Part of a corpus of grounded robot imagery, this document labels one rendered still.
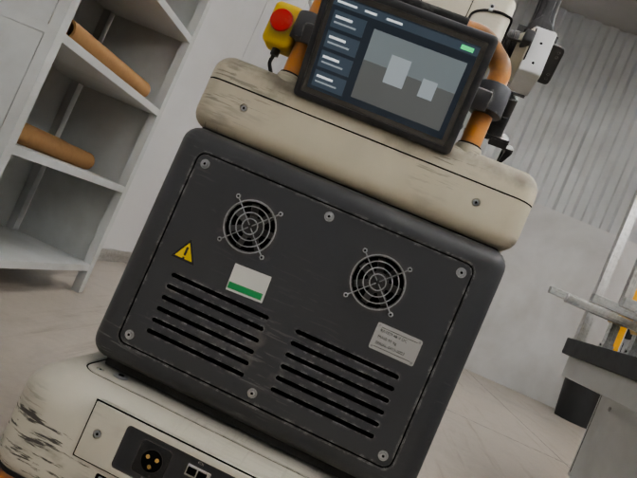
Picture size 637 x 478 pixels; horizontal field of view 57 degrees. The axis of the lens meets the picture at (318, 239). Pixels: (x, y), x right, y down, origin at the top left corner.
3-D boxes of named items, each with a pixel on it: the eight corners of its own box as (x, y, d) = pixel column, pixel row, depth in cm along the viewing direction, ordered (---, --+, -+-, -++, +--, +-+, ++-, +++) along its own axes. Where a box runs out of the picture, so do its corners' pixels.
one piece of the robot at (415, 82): (465, 201, 88) (536, 50, 79) (253, 114, 92) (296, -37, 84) (468, 183, 98) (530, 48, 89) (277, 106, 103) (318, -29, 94)
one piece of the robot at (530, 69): (539, 77, 127) (557, 32, 129) (518, 68, 127) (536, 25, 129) (526, 97, 136) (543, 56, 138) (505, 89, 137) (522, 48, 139)
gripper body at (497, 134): (471, 129, 168) (482, 104, 165) (505, 141, 168) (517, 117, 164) (471, 135, 163) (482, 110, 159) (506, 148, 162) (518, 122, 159)
